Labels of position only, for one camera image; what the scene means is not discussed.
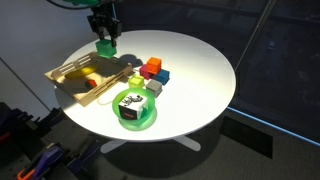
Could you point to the pink block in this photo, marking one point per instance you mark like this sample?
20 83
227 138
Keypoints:
144 72

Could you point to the white round table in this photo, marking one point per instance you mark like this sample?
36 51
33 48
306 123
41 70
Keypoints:
202 84

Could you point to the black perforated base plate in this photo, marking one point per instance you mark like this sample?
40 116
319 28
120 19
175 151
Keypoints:
35 137

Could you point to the green plastic bowl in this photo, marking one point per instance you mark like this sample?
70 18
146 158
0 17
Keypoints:
149 113

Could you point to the yellow-green block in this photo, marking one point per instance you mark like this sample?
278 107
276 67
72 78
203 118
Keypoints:
136 81

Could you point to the small red block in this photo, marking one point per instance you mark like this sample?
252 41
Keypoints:
90 84

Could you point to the purple handled clamp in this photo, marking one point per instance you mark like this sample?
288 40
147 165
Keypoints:
54 163

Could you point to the black clamp orange tip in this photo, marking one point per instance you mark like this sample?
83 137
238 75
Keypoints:
11 122

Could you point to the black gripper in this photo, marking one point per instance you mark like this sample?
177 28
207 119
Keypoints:
104 18

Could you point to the black and white cube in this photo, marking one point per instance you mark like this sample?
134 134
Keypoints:
131 106

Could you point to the blue block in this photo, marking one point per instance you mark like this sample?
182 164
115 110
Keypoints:
162 76

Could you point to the orange block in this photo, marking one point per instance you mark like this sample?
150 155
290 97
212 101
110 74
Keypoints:
154 65

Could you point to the wooden slatted tray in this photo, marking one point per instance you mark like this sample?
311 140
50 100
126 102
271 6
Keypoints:
109 72

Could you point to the yellow banana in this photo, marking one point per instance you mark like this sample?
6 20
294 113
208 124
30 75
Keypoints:
81 72

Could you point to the green block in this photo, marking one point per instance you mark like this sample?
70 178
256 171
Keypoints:
105 48

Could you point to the grey block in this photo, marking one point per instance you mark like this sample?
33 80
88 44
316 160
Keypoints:
154 87

